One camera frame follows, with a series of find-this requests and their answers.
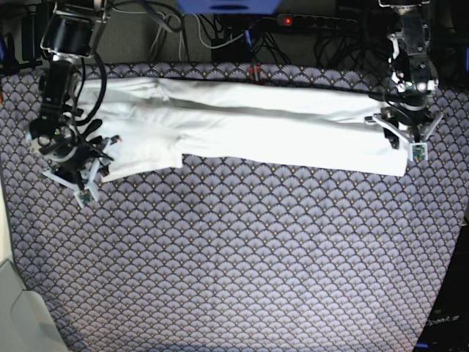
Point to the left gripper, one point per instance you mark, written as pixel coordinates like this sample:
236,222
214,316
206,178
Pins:
410,111

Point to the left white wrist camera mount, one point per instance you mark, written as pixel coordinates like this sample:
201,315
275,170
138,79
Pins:
416,145

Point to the red black table clamp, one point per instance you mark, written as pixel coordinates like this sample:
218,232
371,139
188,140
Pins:
255,73

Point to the blue box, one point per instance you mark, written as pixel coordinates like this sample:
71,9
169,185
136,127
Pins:
257,7

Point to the black power strip red light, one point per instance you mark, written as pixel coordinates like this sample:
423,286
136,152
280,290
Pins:
315,21

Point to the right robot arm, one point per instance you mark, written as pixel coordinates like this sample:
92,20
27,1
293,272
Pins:
71,38

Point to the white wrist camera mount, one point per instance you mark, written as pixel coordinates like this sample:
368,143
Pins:
416,145
79,172

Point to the black device with logo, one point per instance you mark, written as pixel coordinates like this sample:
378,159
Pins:
446,328

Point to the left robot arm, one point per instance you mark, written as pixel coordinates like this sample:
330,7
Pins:
412,74

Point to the grey patterned table mat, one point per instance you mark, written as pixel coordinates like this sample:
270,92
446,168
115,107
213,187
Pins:
226,254

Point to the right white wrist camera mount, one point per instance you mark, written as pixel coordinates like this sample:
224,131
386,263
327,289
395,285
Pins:
79,172

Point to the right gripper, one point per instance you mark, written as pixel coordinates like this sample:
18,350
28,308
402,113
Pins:
58,145

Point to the white printed T-shirt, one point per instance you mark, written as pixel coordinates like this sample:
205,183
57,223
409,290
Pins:
159,120

